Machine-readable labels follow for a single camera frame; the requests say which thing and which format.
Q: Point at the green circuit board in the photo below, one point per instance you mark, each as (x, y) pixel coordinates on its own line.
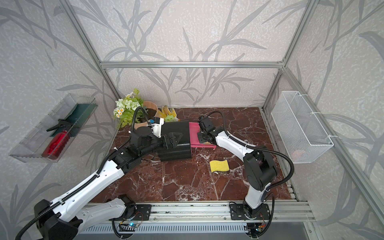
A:
(129, 227)
(255, 230)

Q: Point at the white wire mesh basket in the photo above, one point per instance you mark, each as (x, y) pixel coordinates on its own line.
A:
(304, 137)

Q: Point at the clear plastic wall tray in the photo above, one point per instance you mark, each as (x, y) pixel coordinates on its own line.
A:
(48, 141)

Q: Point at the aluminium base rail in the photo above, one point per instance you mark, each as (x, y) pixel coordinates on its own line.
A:
(167, 212)

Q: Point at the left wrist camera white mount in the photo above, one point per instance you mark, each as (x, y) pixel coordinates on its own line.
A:
(156, 125)

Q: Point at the green white artificial flowers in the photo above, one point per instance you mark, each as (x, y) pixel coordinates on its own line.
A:
(125, 108)

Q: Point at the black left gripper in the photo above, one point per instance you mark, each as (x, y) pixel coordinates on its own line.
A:
(172, 144)

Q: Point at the left green circuit board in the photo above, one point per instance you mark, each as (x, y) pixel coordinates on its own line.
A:
(129, 227)

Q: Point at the black drawer cabinet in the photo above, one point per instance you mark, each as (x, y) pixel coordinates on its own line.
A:
(180, 148)

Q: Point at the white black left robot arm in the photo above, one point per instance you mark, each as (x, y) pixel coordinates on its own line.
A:
(120, 162)

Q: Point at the yellow white garden glove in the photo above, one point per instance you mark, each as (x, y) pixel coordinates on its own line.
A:
(168, 114)

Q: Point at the yellow wavy scrub sponge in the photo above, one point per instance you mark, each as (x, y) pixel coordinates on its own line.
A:
(219, 166)

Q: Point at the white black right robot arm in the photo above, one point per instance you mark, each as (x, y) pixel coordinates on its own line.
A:
(260, 167)

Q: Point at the red spray bottle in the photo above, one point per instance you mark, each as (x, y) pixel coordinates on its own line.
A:
(56, 146)

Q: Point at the right green circuit board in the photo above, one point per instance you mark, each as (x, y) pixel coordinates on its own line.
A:
(255, 230)

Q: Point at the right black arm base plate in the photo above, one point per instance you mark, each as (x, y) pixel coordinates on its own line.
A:
(245, 212)

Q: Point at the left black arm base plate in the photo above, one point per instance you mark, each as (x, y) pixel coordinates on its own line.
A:
(137, 213)

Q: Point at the pink top drawer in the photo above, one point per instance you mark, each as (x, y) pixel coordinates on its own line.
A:
(196, 137)

